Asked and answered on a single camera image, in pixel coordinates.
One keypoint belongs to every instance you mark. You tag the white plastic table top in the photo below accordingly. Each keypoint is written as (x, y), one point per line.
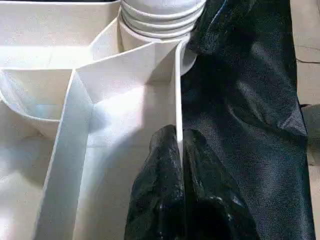
(75, 100)

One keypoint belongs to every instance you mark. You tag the black work mat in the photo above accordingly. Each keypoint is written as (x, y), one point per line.
(262, 125)

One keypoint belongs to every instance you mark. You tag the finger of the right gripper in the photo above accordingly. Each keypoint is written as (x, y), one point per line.
(206, 32)

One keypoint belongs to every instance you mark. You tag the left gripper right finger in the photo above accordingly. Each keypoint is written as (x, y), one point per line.
(210, 205)

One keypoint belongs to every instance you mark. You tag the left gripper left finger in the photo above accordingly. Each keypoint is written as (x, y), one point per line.
(160, 195)

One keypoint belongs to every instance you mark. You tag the white plastic table leg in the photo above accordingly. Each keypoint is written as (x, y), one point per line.
(162, 15)

